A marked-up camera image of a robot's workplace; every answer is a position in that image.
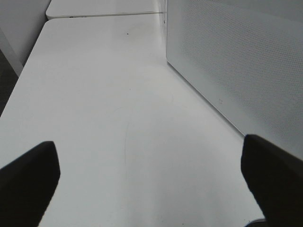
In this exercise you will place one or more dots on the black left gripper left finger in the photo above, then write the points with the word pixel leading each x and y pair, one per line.
pixel 27 186

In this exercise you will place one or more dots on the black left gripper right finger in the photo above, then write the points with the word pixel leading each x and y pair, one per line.
pixel 275 178

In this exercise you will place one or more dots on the white microwave door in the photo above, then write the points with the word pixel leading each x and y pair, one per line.
pixel 246 58

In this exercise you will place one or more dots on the white adjacent table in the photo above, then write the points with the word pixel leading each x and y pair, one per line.
pixel 102 8

